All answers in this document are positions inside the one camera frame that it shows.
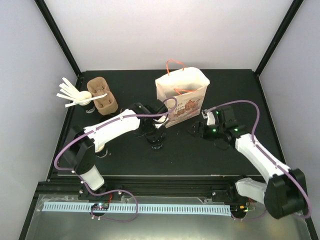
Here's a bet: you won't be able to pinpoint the black paper coffee cup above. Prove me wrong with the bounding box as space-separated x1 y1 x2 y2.
95 145 108 158
149 137 165 151

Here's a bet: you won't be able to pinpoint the cream bear-print paper bag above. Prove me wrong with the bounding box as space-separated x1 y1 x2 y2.
155 59 210 128

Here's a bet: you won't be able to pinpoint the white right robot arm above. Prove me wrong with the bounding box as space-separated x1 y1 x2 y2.
189 105 311 219

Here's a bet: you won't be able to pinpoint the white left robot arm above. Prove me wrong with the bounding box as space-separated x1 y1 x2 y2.
61 100 169 200

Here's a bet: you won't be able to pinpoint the stacked brown pulp cup carriers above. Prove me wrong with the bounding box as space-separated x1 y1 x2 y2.
86 77 119 116

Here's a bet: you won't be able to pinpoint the white plastic stirrers bundle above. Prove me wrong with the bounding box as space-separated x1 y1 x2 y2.
56 77 108 108

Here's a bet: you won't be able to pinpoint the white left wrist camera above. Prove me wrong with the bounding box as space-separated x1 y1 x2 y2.
154 115 169 129

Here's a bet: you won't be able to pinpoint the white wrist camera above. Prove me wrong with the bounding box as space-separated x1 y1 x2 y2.
201 109 216 126
154 115 169 129

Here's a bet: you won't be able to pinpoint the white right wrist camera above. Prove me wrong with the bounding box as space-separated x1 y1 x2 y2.
201 109 216 126

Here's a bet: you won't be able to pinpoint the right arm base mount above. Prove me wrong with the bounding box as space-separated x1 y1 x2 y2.
208 184 251 204

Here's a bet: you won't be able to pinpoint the light blue slotted cable duct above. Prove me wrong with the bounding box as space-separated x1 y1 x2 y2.
42 202 231 217

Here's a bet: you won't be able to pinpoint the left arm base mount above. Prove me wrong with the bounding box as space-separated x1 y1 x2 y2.
78 183 123 202

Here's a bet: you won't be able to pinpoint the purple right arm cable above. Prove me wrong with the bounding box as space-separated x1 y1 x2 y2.
203 99 312 222

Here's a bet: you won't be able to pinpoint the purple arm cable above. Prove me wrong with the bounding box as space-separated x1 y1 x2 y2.
53 96 139 223
203 99 312 222

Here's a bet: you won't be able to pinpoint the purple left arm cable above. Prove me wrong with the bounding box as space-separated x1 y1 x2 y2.
53 96 139 223

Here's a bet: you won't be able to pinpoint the black aluminium front rail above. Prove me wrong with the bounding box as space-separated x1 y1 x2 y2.
37 174 303 201

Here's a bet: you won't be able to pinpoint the right black frame post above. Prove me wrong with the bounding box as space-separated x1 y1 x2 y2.
254 0 305 76

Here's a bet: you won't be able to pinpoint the black frame post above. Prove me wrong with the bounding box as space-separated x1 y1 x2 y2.
254 0 305 76
34 0 82 77

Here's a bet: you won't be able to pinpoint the left black frame post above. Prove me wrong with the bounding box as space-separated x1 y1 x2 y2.
34 0 82 77

